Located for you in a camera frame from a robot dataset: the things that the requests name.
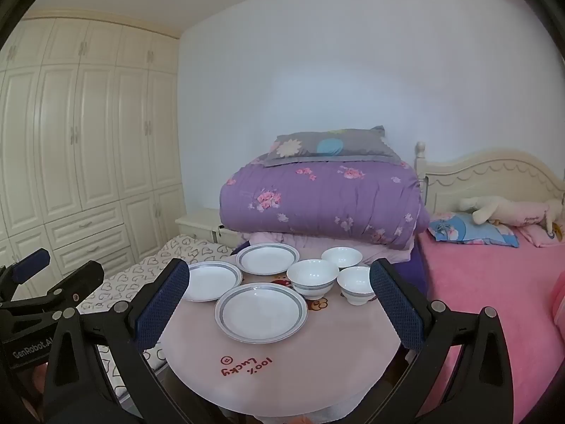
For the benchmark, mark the grey floral pillow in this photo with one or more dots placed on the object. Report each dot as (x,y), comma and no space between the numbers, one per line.
(331,145)

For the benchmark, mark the pink bed blanket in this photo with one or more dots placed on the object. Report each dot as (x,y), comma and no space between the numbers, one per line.
(485,282)

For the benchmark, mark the dark purple cloth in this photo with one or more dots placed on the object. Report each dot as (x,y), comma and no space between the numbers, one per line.
(415,269)

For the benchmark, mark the white heart print sheet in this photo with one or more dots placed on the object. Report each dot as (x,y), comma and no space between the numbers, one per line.
(194,251)

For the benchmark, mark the white bowl grey band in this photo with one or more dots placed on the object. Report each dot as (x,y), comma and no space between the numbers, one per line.
(356,282)
(312,274)
(342,256)

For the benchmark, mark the cream wardrobe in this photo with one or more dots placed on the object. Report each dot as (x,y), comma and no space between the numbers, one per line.
(88,141)

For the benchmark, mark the cream bed headboard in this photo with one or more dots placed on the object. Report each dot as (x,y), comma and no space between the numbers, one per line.
(485,176)

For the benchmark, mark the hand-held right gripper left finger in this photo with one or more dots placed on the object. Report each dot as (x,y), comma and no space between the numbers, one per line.
(162,304)

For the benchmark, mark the cream and pink plush toy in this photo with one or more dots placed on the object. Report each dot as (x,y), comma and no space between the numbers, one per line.
(490,207)

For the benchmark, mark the purple floral quilt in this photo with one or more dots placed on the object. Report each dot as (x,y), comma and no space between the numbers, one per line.
(318,203)

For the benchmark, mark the white plate grey rim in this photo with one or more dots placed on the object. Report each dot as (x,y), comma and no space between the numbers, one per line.
(212,279)
(267,258)
(260,316)

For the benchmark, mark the pink cushion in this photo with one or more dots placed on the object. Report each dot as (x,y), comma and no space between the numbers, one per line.
(558,296)

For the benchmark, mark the round pink table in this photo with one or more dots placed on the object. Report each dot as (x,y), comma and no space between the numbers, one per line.
(331,353)

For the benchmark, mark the cream nightstand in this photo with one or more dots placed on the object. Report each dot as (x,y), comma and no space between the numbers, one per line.
(198,223)

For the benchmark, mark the blue patterned cloth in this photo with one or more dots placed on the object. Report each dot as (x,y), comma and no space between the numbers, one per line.
(468,229)

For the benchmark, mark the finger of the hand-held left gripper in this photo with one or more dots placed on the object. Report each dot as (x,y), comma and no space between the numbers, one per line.
(31,265)
(81,282)

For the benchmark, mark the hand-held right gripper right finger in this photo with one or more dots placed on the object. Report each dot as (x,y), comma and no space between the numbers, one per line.
(397,304)

